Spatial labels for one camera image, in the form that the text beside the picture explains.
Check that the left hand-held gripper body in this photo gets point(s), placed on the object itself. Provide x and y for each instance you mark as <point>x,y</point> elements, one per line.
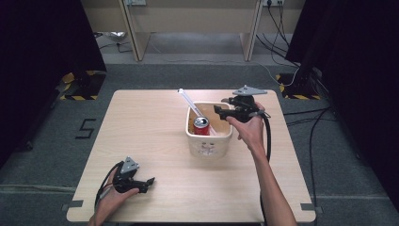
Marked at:
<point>125,180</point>

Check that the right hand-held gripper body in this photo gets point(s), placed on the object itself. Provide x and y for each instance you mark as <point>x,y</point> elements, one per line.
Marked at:
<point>243,108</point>

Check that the red drink can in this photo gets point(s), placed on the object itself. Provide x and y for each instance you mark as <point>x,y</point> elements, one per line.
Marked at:
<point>201,127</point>

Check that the long white strip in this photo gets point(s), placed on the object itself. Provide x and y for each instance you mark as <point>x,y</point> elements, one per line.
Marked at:
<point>188,100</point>

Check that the white square bin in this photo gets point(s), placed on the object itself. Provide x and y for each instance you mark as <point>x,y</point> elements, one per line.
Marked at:
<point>209,147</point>

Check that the person's right hand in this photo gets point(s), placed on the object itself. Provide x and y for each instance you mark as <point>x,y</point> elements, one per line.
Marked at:
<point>252,132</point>

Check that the person's left hand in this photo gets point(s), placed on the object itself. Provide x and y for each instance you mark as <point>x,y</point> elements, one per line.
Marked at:
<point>109,201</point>

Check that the dark round disc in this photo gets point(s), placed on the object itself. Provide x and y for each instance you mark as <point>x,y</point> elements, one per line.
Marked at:
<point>224,100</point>

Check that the grey tape piece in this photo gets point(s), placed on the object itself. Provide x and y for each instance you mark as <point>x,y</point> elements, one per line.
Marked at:
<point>311,207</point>
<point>72,204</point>

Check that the stand base with striped tape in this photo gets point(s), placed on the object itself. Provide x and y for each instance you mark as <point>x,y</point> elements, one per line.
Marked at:
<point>84,89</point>
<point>298,88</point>

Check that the black curtain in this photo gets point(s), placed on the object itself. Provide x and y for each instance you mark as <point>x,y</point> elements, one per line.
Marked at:
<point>37,62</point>
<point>360,78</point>

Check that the crumpled silver foil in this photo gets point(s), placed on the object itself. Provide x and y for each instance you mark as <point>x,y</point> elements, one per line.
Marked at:
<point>114,35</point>

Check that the white wall socket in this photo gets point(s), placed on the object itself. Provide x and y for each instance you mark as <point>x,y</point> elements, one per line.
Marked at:
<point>273,2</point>

